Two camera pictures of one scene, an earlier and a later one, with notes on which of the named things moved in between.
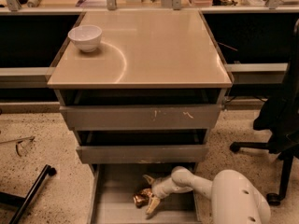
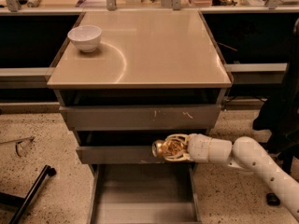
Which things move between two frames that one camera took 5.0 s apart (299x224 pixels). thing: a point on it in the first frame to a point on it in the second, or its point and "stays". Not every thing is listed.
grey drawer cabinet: x=142 y=104 stays
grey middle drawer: x=142 y=146 stays
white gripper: x=159 y=189 to x=198 y=147
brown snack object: x=142 y=199 to x=166 y=148
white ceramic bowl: x=87 y=37 stays
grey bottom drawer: x=112 y=188 stays
